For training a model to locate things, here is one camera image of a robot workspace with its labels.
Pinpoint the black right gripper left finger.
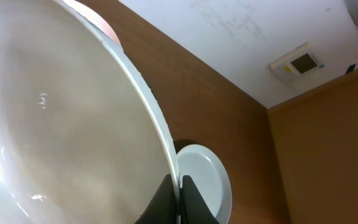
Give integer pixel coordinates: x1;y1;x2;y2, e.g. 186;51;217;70
135;174;177;224

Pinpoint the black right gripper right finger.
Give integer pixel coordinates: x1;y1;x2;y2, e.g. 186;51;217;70
180;175;219;224

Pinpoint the pale green large plate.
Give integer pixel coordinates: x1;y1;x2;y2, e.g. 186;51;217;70
178;144;232;224

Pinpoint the white wall control panel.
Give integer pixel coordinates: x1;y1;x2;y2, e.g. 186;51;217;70
268;42;324;84

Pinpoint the pink plate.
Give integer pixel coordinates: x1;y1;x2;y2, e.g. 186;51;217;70
63;0;121;46

